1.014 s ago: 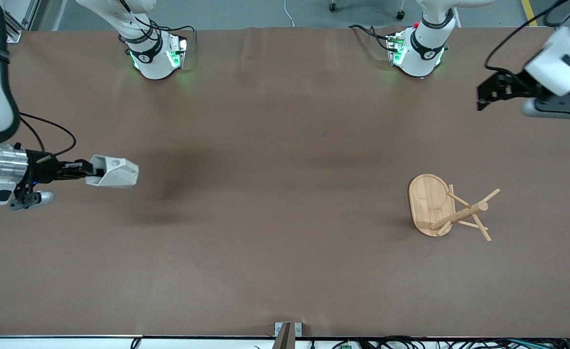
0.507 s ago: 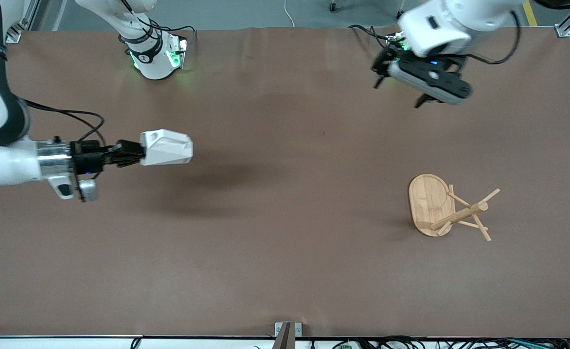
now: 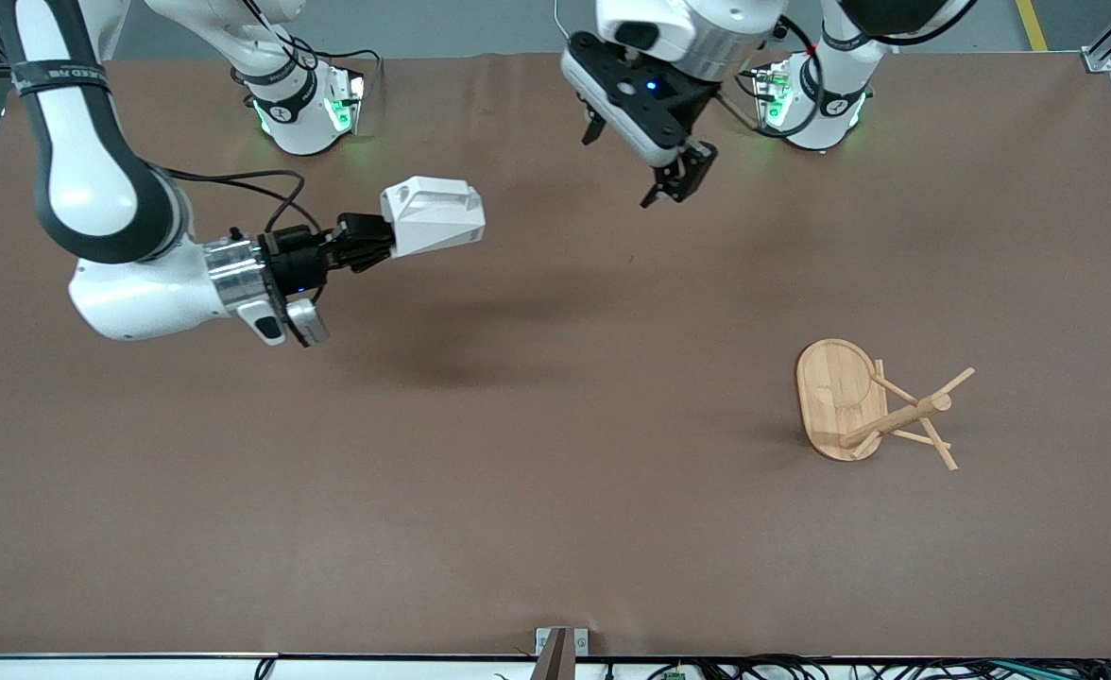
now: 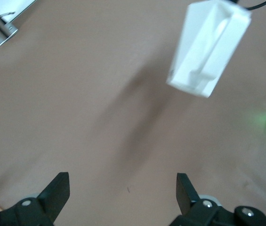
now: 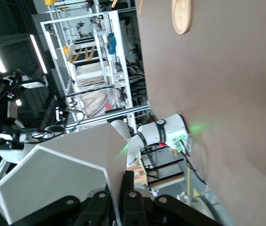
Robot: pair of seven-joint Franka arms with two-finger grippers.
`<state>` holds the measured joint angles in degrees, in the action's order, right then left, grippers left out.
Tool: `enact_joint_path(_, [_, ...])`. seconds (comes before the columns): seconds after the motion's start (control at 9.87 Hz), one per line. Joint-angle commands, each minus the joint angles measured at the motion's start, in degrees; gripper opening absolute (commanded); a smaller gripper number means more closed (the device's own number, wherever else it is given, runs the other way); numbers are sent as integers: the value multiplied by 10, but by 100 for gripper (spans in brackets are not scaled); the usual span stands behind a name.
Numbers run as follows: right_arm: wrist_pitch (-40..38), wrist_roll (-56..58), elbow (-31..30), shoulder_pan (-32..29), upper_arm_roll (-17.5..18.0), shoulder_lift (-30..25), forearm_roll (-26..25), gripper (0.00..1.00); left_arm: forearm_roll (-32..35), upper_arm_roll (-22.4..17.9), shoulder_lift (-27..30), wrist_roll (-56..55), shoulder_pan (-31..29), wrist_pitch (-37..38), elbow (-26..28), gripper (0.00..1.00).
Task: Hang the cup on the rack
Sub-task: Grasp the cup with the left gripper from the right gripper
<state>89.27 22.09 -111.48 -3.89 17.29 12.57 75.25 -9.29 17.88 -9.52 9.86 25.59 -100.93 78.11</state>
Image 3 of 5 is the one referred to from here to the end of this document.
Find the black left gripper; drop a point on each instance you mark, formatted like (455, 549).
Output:
(687, 167)

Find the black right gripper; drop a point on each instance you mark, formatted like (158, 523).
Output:
(298, 262)

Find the white faceted cup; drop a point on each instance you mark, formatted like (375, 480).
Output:
(433, 222)

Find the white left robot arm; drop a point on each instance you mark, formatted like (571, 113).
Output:
(735, 42)

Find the wooden cup rack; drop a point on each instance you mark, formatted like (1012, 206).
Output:
(839, 397)

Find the metal table edge bracket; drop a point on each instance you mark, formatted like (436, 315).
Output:
(579, 642)

